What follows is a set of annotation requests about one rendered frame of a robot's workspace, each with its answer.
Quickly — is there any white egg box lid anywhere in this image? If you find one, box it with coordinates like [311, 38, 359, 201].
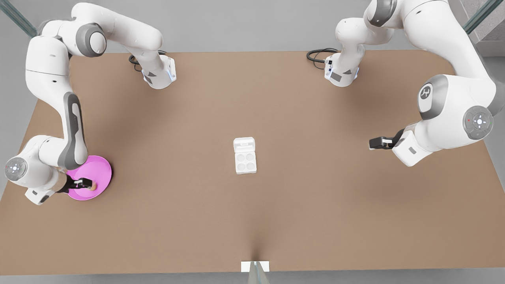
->
[233, 137, 256, 153]

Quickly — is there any white egg box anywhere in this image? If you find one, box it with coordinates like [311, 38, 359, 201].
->
[235, 151, 257, 175]

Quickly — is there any pink round plate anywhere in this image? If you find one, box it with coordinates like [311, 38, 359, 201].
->
[65, 155, 112, 201]

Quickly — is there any black cable loop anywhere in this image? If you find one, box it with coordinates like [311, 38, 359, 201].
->
[129, 50, 168, 72]
[307, 48, 340, 71]

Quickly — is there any silver frame post with foot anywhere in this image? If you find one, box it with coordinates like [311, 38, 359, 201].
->
[241, 261, 270, 284]

